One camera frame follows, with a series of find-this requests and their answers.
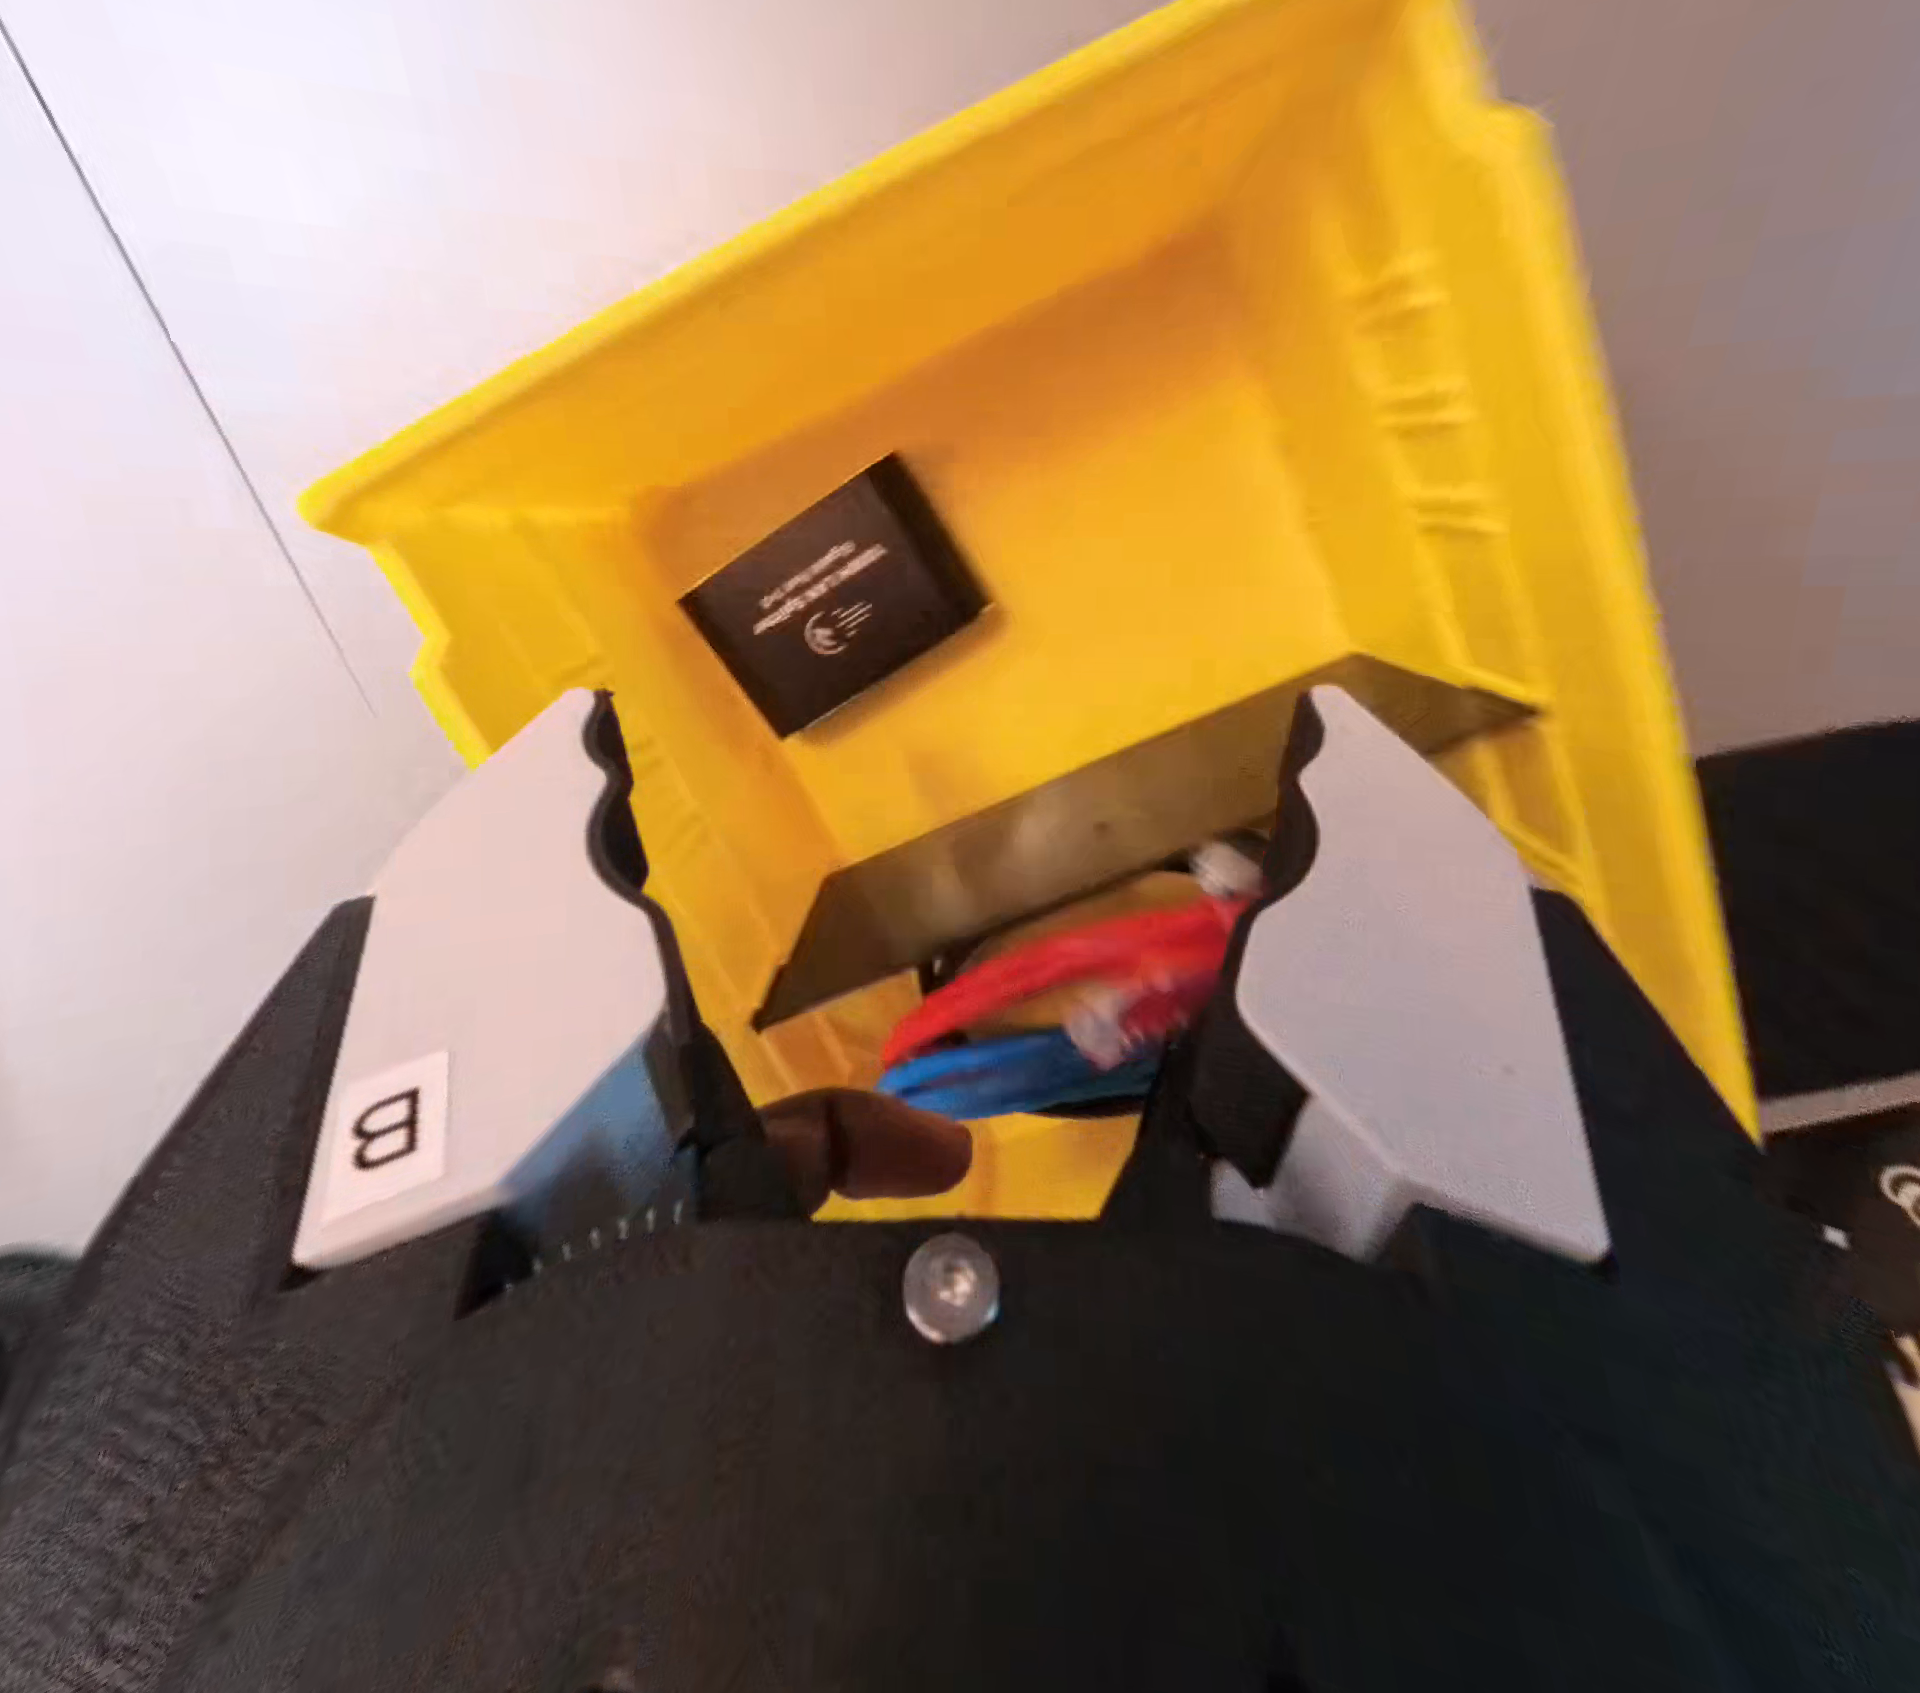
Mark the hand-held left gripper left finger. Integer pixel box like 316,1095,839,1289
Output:
290,690,714,1272

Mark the red ethernet cable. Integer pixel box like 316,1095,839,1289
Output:
884,898,1253,1067

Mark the blue ethernet cable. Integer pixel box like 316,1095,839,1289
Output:
874,1029,1170,1119

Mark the black ethernet adapter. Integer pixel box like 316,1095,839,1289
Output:
677,455,995,738

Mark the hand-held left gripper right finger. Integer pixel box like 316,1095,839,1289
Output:
1229,690,1611,1263

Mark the person's left hand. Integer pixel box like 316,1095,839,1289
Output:
756,1089,973,1218

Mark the black mesh pad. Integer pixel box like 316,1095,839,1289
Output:
1696,720,1920,1103

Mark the large yellow plastic bin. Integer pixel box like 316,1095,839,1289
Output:
297,0,1764,1222

